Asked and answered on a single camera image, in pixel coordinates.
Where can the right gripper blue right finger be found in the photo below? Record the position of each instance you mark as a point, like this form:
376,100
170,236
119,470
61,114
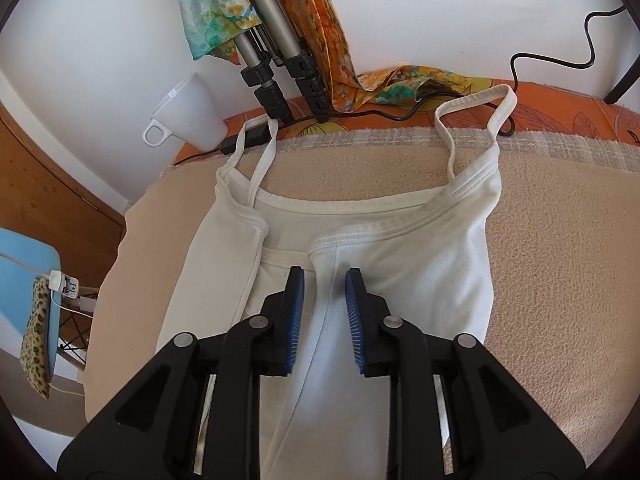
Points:
355,297

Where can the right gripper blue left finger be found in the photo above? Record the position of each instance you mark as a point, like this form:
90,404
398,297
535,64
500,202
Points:
292,310

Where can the beige fleece blanket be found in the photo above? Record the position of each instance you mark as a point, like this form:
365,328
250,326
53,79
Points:
564,251

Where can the white ceramic mug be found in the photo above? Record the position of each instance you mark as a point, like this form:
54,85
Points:
187,112

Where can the orange patterned bedsheet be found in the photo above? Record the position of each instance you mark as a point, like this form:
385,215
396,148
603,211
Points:
540,108

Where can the grey folded tripod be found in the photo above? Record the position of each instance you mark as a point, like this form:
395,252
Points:
275,42

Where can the leopard print cloth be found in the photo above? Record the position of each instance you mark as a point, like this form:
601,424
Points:
34,347

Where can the blue chair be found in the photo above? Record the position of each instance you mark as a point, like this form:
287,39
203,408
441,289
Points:
23,259

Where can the wooden door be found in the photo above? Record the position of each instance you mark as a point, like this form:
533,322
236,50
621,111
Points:
39,200

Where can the colourful orange scarf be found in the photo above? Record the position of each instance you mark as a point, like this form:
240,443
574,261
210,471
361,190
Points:
211,25

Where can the white checked bedspread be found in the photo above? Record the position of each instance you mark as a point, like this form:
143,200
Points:
373,151

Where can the black ring light tripod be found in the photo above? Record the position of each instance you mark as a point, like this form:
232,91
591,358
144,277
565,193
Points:
627,81

